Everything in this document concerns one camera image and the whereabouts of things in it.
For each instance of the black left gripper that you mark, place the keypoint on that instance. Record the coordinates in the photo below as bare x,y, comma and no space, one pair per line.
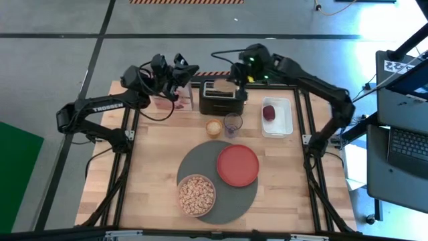
160,72

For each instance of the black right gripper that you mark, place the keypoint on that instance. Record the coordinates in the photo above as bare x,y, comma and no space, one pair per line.
257,62

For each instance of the brown toast slice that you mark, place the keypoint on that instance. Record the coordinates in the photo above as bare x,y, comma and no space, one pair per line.
224,86

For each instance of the pink cereal box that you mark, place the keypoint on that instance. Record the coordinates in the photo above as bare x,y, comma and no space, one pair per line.
184,100

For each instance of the red apple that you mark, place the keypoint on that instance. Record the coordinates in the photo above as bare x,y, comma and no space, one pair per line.
269,112

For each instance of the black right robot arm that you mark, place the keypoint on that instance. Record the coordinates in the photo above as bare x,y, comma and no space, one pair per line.
321,87

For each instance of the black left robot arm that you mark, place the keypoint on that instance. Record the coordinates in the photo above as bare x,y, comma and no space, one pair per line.
107,107

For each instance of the hazard striped tape strip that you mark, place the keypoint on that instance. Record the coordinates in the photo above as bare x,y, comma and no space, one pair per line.
214,73

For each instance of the black toaster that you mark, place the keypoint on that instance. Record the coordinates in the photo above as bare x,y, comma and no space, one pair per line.
220,108

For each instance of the clear drinking glass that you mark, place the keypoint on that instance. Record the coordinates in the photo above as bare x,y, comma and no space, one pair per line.
238,121

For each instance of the orange cup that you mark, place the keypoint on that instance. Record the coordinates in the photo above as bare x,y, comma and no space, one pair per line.
214,127

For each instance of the black floor tape line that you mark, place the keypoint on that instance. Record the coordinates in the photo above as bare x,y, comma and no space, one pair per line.
200,36
98,43

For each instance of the white plastic tray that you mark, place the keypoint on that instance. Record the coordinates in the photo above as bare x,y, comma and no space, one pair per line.
282,124

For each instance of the red plate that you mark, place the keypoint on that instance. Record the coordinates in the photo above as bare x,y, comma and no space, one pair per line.
238,165

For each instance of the pink bowl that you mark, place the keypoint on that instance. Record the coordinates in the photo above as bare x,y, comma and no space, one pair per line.
196,175

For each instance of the cereal rings heap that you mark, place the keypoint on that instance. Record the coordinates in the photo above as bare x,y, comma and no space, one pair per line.
195,195

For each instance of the grey round woven placemat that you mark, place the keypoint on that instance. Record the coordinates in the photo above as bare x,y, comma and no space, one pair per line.
230,204

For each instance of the white box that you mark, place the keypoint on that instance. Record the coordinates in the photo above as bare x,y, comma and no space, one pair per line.
356,167

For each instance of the white marker sticker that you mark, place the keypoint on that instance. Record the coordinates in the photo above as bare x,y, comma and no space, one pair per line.
394,66

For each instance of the dark monitor screen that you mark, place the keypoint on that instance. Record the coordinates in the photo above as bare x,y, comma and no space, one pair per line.
414,82

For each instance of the black pole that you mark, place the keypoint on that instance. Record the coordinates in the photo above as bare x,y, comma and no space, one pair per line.
409,41

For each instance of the black laptop keyboard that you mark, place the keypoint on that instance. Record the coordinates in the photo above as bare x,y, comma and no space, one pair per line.
408,144

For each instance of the green mat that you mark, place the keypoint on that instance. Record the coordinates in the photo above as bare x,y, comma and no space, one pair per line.
16,174

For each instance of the black caster wheel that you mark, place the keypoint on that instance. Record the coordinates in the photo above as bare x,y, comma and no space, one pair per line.
370,219

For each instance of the black beam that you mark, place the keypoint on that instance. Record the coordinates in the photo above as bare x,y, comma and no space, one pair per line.
67,236

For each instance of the grey cart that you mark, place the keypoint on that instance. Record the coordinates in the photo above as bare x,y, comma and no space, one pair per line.
394,194

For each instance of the black aluminium table frame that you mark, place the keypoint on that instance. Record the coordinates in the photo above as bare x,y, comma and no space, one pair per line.
261,87

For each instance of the silver bracket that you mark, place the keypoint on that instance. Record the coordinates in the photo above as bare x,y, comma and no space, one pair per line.
309,238
123,234

